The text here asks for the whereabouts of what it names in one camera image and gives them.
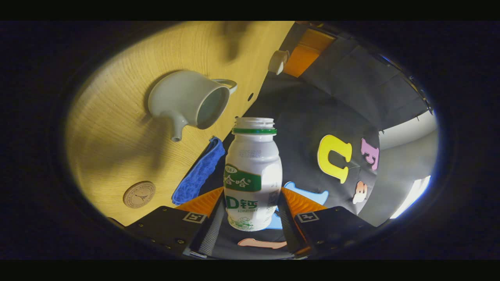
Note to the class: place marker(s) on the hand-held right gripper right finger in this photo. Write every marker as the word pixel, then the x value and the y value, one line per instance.
pixel 291 234

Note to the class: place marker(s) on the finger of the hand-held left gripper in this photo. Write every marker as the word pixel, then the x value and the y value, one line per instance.
pixel 306 54

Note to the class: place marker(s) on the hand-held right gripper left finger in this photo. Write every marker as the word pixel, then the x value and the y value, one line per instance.
pixel 211 238

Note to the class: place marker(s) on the white teacup lid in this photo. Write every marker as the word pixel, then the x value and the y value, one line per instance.
pixel 276 62

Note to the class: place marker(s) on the white green-label water bottle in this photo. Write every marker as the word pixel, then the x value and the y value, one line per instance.
pixel 252 171

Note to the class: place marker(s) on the round wooden coaster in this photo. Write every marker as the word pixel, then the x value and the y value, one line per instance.
pixel 139 194

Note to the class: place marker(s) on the white ceramic teacup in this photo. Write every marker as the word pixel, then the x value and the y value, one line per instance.
pixel 175 97

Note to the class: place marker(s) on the blue towel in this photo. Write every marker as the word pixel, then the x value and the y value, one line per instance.
pixel 199 175

